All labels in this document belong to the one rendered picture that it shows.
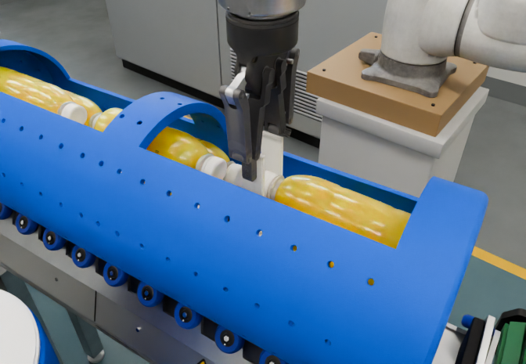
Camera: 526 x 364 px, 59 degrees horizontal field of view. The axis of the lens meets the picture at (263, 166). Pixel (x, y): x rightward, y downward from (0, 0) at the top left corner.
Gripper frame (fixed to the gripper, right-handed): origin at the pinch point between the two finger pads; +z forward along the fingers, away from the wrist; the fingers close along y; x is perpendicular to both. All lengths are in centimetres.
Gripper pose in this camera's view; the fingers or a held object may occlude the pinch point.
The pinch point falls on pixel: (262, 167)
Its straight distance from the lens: 59.3
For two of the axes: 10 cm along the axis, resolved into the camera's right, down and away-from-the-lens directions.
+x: 8.5, 3.1, -4.2
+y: -5.2, 5.2, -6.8
